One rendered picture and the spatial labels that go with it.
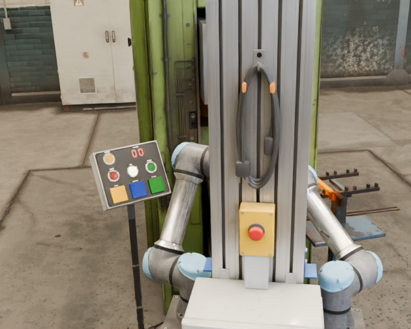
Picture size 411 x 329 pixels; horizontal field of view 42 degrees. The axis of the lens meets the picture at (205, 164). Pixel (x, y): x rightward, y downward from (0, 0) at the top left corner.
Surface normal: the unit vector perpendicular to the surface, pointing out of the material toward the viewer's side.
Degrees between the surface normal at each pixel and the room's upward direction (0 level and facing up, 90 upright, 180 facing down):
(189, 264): 8
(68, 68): 90
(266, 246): 90
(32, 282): 0
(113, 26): 90
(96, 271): 0
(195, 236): 90
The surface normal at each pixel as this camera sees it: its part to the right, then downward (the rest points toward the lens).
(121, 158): 0.44, -0.22
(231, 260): -0.16, 0.36
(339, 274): -0.13, -0.90
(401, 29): 0.11, 0.35
